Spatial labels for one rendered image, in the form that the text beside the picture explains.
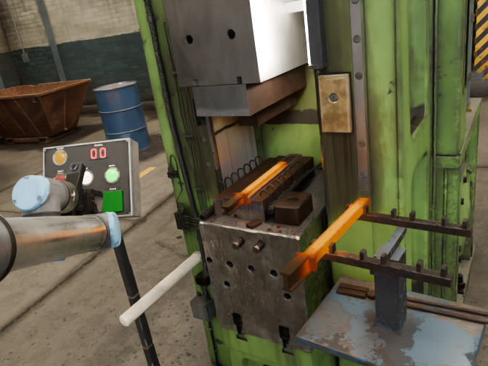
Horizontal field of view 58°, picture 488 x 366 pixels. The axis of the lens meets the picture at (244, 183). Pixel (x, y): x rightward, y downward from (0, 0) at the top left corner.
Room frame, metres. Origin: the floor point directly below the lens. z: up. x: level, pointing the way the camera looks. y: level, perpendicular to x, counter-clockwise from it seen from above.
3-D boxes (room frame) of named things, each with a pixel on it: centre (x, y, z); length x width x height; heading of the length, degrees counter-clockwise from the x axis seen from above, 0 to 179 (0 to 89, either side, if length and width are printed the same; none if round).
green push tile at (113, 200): (1.44, 0.47, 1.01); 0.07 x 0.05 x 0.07; 81
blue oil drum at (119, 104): (5.95, 1.49, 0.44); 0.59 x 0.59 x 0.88
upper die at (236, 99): (1.51, -0.08, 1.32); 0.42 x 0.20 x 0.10; 146
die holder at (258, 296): (1.48, -0.14, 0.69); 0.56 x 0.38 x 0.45; 146
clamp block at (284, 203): (1.28, -0.15, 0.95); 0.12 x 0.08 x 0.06; 146
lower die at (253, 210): (1.51, -0.08, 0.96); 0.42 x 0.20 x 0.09; 146
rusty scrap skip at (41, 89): (7.68, 3.42, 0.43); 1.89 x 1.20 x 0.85; 64
